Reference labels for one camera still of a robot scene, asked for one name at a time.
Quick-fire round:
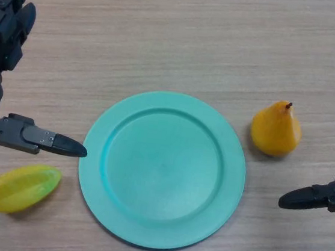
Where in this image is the green round plate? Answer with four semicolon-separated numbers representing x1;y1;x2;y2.
70;82;255;251

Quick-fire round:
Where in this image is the yellow pear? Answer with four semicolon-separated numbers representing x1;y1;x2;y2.
248;98;306;160

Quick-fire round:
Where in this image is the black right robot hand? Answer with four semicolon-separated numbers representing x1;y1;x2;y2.
277;27;335;215

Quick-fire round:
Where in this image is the yellow starfruit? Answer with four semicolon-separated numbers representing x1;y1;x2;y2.
0;160;63;220

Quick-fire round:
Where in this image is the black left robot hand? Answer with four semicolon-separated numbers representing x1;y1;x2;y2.
0;0;105;165

